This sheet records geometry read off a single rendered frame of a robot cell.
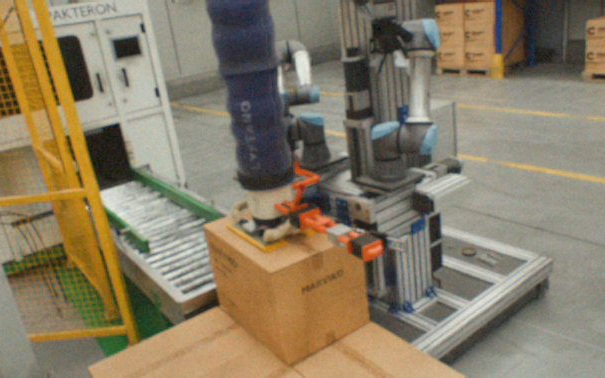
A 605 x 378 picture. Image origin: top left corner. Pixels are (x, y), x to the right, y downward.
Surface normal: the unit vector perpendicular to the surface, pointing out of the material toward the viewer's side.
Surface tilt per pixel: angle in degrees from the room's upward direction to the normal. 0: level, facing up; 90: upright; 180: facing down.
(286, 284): 90
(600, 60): 90
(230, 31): 74
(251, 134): 70
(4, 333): 90
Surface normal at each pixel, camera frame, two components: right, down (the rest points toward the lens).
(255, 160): -0.10, 0.07
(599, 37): -0.77, 0.33
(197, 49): 0.62, 0.19
